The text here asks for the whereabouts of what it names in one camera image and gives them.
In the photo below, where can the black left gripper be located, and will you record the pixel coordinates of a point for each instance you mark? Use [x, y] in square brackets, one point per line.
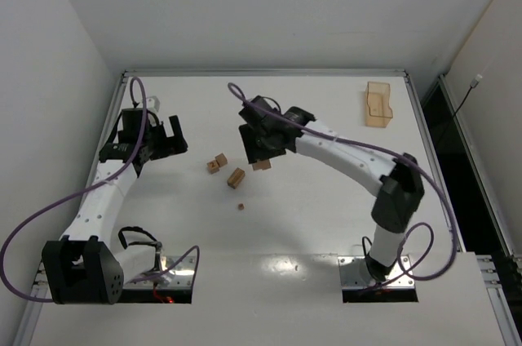
[164, 139]

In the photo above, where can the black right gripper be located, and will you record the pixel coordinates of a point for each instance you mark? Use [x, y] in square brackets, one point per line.
[251, 145]

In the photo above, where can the light wood plank block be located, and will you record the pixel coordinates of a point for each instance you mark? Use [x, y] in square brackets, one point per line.
[261, 165]

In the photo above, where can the dark striped wood block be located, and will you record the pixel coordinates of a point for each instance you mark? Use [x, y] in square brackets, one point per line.
[235, 179]

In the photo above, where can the plain light wood cube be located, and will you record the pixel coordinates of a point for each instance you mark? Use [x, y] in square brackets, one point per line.
[221, 160]

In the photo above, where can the wood cube numbered two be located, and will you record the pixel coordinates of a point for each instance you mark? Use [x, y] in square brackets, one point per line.
[212, 167]

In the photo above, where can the transparent orange plastic box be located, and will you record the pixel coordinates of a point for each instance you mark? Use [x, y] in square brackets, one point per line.
[378, 112]

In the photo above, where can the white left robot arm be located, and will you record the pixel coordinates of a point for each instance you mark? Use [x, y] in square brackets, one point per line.
[81, 267]

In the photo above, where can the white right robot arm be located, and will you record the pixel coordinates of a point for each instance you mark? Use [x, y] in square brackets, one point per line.
[396, 186]

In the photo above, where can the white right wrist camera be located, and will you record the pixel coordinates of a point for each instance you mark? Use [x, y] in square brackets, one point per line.
[256, 118]

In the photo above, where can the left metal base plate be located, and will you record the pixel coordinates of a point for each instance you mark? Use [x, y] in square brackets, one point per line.
[178, 278]

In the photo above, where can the metal base plate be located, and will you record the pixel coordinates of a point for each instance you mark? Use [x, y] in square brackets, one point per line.
[356, 275]
[178, 278]

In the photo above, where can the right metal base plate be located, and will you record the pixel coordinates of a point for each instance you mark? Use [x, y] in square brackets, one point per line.
[356, 275]

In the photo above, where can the black wall cable white plug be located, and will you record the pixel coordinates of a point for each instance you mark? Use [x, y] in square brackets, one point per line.
[447, 122]

